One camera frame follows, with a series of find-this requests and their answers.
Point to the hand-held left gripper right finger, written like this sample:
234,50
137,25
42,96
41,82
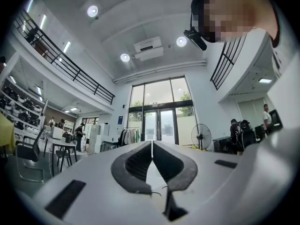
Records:
206,179

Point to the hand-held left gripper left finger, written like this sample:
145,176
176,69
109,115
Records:
98,184

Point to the black equipment case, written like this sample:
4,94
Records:
221,144

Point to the black crate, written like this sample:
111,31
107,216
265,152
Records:
110,146

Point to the black standing fan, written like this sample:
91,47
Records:
201,135

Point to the black stool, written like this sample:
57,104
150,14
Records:
63,155

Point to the stack of white boxes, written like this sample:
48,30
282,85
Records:
98,137

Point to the small black container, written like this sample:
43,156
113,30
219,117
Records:
69,138

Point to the white table with black legs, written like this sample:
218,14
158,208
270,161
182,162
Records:
61,144

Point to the clothes rack with garments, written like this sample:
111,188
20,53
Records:
130,136

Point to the white box appliance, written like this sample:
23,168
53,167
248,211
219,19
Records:
56,132

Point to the black sled-base chair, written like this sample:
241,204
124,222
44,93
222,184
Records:
29,149

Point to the glass entrance front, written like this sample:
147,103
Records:
161,111

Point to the black monitor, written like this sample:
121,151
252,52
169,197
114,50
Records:
275,119

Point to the yellow cloth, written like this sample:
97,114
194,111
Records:
6,132

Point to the shelf of black white devices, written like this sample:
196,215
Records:
21,107

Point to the rectangular ceiling light panel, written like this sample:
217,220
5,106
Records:
265,80

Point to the black mezzanine railing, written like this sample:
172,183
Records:
70,69
226,62

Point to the white ceiling pipes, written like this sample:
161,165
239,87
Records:
159,70

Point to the person's grey printed shirt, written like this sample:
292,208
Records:
288,90

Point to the round ceiling light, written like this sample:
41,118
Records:
92,10
181,41
125,57

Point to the ceiling strip light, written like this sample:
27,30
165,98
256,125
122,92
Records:
42,21
66,47
29,5

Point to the white ceiling air conditioner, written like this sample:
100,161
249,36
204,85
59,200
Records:
148,48

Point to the person's head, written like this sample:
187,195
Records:
234,10

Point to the blue wall sign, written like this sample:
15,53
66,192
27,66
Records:
120,121

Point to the black head-mounted camera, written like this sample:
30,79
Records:
195,37

